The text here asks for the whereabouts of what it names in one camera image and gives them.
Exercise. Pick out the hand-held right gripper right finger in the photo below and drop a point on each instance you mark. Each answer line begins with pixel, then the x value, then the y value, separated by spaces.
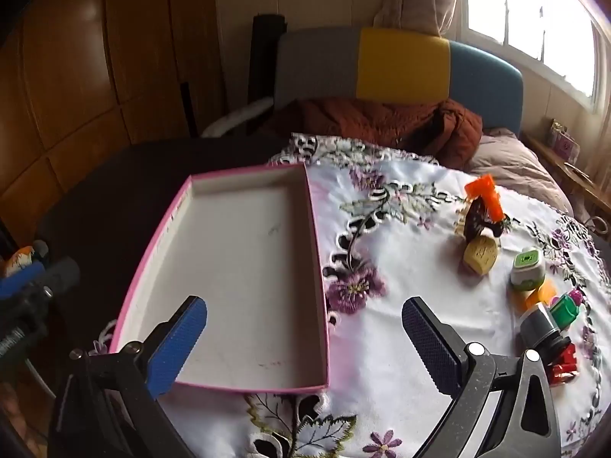
pixel 429 348

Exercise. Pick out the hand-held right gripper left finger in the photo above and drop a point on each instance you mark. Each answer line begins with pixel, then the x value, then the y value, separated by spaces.
pixel 179 343

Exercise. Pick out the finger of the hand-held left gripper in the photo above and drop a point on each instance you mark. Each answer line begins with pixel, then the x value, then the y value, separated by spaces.
pixel 62 273
pixel 19 280

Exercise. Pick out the pink cardboard box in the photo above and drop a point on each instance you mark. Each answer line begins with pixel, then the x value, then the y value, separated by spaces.
pixel 238 272

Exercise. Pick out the yellow oval toy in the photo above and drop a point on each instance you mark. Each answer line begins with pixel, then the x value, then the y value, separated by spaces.
pixel 479 256

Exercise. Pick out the grey cylinder toy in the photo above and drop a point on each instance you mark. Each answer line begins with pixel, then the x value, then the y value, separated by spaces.
pixel 537 324

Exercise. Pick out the orange toy block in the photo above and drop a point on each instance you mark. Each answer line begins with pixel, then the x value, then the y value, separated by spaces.
pixel 539 296

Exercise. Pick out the green and white toy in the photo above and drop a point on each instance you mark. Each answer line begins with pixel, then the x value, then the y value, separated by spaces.
pixel 525 272

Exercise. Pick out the tan toothed toy piece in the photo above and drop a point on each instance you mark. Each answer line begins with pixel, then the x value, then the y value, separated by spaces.
pixel 460 224

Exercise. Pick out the dark brown wooden toy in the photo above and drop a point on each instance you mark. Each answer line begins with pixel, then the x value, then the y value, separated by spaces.
pixel 479 222

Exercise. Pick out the red toy car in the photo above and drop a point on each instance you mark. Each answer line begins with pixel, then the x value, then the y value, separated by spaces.
pixel 565 365

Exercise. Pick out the dark green toy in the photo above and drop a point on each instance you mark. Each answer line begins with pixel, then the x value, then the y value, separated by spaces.
pixel 565 312

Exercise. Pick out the purple plastic toy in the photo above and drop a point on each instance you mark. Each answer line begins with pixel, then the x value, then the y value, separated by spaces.
pixel 576 296

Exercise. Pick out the orange plastic toy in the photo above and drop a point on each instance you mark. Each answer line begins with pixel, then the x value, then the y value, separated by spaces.
pixel 489 195

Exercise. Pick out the white floral embroidered tablecloth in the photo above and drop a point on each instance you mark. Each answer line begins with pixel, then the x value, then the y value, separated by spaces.
pixel 405 248

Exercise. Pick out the wooden wardrobe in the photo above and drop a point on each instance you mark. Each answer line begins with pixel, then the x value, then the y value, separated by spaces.
pixel 71 81

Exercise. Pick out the beige pillow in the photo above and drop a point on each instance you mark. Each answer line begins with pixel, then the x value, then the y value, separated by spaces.
pixel 515 162

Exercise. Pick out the wooden bedside shelf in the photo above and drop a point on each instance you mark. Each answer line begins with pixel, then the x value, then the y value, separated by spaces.
pixel 573 176

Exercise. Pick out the rust brown blanket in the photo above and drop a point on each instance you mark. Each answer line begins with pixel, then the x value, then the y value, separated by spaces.
pixel 372 124

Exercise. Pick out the white chair armrest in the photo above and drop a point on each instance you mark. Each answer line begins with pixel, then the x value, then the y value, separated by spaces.
pixel 238 114

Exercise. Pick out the purple box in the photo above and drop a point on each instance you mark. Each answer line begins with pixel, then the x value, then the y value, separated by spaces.
pixel 563 143

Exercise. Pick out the grey yellow blue headboard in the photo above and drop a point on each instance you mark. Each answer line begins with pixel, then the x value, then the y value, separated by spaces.
pixel 401 67

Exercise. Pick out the bright window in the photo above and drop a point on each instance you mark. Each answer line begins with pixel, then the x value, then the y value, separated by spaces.
pixel 525 9

